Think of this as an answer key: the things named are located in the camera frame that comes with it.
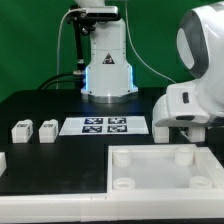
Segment white left fence block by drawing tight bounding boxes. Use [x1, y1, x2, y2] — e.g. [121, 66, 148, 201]
[0, 152, 7, 177]

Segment white cable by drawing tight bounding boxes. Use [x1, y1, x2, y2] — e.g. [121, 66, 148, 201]
[55, 0, 178, 90]

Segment white front fence wall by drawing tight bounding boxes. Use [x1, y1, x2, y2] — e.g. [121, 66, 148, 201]
[0, 189, 224, 224]

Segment black cables at base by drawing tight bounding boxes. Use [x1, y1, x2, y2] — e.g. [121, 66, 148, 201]
[37, 71, 86, 91]

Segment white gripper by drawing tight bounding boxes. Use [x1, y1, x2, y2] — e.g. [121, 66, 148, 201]
[153, 81, 224, 127]

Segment black camera stand pole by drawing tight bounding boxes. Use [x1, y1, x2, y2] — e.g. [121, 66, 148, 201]
[73, 20, 85, 77]

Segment white square tabletop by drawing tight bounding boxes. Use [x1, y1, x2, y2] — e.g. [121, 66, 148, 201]
[107, 144, 224, 193]

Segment black camera on stand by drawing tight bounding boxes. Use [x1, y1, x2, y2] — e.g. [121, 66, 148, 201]
[66, 6, 120, 21]

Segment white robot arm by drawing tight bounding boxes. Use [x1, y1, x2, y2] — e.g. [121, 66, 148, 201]
[74, 0, 224, 127]

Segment white sheet with markers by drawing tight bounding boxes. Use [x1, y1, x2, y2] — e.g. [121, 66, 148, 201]
[59, 116, 149, 136]

